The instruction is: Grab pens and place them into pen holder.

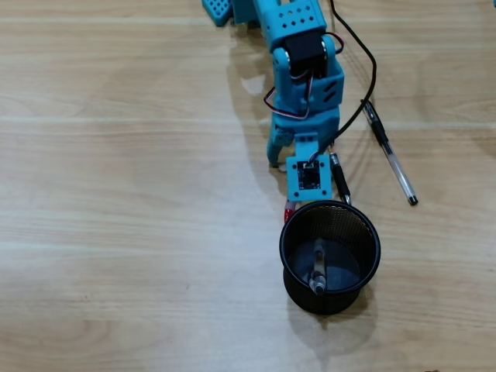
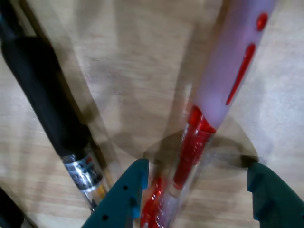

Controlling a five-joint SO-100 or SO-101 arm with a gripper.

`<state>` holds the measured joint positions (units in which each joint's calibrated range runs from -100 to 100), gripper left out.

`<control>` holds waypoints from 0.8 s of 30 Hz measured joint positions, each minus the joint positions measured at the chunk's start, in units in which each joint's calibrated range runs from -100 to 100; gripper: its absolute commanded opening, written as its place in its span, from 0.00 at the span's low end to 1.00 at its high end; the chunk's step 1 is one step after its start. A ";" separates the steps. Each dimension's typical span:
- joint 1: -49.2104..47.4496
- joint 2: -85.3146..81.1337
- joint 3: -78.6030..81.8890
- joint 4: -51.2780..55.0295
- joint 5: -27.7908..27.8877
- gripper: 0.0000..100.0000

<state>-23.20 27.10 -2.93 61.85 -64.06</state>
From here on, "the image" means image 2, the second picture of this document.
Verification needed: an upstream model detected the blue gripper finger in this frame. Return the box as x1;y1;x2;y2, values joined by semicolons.
82;158;150;228
246;162;304;228

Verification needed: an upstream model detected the black grip retractable pen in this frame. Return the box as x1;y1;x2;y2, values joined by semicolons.
0;0;114;214

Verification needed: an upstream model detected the red gel pen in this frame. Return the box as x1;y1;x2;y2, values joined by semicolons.
139;0;278;228

